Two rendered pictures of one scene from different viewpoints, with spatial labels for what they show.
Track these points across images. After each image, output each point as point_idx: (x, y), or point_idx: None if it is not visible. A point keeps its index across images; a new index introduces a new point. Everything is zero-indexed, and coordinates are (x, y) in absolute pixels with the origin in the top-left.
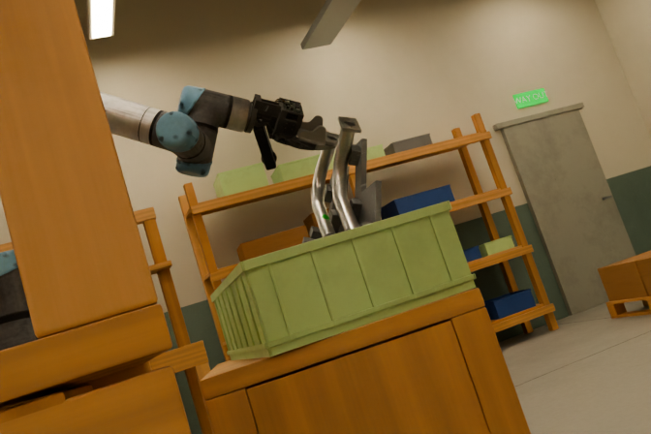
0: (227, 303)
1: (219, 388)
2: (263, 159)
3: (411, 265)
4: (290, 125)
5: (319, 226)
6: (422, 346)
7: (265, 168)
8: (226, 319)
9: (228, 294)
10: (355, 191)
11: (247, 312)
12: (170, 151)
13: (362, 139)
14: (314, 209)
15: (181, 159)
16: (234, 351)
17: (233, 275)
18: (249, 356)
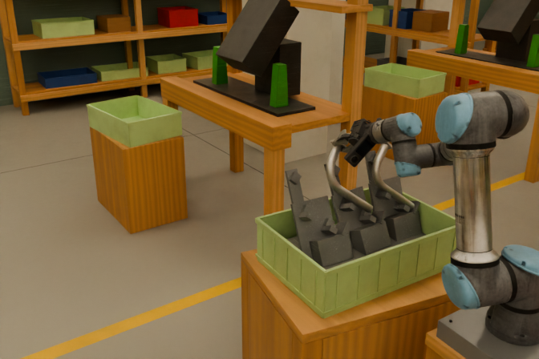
0: (387, 261)
1: None
2: (361, 159)
3: None
4: None
5: (361, 202)
6: None
7: (356, 165)
8: (362, 278)
9: (402, 252)
10: (370, 179)
11: (441, 252)
12: (446, 164)
13: (374, 151)
14: (346, 191)
15: (425, 167)
16: (367, 296)
17: (443, 233)
18: (407, 284)
